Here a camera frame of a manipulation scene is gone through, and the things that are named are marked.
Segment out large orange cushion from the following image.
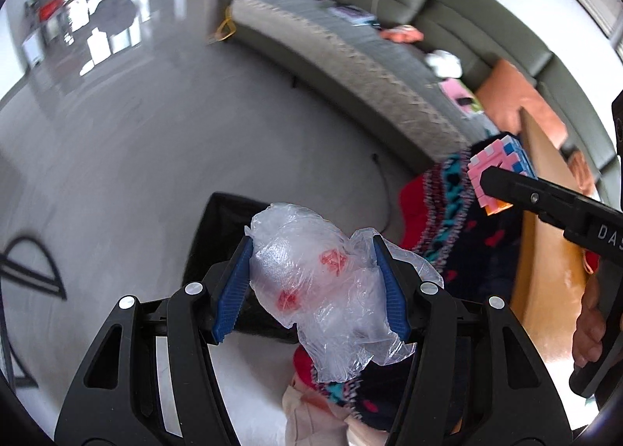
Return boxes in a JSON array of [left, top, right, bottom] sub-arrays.
[[474, 59, 568, 145]]

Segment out black floor cable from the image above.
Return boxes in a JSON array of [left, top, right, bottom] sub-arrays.
[[372, 154, 395, 233]]

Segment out clear plastic bag red print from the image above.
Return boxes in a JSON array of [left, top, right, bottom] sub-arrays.
[[245, 203, 445, 383]]

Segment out person's right hand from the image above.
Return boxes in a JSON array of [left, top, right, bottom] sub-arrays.
[[572, 275, 604, 371]]

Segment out beige cloth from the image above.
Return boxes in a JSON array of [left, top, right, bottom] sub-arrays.
[[282, 378, 390, 446]]

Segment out black metal frame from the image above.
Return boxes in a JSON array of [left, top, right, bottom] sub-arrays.
[[0, 232, 67, 388]]

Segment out green leather sofa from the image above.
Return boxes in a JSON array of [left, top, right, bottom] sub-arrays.
[[216, 0, 623, 213]]

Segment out yellow cable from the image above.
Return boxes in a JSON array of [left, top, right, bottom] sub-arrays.
[[209, 0, 254, 42]]

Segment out black waste bin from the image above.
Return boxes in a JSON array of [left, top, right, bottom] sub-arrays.
[[182, 191, 303, 344]]

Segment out grey quilted sofa mat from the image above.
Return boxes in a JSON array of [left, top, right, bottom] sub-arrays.
[[231, 0, 487, 159]]

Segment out orange plush toy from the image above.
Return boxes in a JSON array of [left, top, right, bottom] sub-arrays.
[[380, 25, 424, 44]]

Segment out white plush toy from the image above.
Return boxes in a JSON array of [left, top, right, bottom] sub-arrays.
[[424, 51, 462, 78]]

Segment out pink and blue block cube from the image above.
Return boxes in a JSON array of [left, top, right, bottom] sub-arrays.
[[467, 134, 539, 218]]

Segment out pink book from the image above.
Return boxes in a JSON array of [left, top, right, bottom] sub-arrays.
[[438, 78, 475, 108]]

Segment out patterned knit garment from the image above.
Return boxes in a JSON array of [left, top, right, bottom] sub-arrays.
[[292, 146, 531, 446]]

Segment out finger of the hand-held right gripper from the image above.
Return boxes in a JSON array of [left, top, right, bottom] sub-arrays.
[[479, 167, 585, 235]]

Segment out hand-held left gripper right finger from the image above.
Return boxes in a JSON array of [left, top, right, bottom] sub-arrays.
[[372, 236, 572, 446]]

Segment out clear flat package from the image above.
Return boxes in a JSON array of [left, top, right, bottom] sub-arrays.
[[328, 5, 375, 24]]

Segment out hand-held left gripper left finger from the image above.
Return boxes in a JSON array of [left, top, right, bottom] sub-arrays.
[[53, 234, 254, 446]]

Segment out small orange cushion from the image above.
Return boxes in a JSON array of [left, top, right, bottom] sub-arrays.
[[567, 154, 597, 198]]

